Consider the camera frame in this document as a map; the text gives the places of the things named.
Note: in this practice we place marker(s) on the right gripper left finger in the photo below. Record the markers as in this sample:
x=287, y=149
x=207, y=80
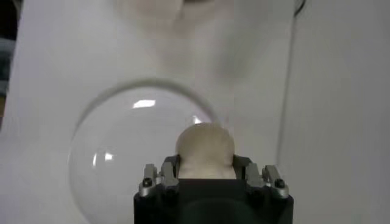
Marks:
x=167, y=176

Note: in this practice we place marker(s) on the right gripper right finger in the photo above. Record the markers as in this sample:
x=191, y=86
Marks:
x=253, y=176

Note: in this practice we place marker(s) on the white steamed baozi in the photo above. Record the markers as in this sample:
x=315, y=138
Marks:
x=205, y=150

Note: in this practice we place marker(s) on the white round plate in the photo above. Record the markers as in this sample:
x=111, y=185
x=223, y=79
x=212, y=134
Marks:
x=122, y=137

